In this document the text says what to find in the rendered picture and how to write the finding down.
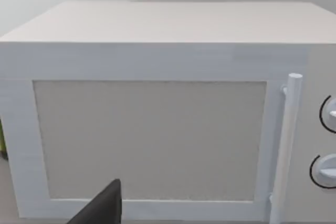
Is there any pale microwave oven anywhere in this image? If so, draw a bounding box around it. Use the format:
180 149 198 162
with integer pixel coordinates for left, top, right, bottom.
0 1 336 224

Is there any white microwave door handle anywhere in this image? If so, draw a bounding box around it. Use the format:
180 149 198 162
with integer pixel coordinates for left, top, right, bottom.
268 72 303 224

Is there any white microwave knob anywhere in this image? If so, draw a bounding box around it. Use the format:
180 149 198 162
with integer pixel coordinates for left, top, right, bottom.
309 153 336 189
319 95 336 133

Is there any pale microwave door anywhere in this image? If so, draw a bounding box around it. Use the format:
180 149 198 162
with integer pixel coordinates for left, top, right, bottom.
0 42 310 221

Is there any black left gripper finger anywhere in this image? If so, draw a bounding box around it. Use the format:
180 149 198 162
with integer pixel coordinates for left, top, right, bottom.
66 178 123 224

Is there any green bottle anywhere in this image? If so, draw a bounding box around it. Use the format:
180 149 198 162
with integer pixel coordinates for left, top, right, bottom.
0 119 8 161

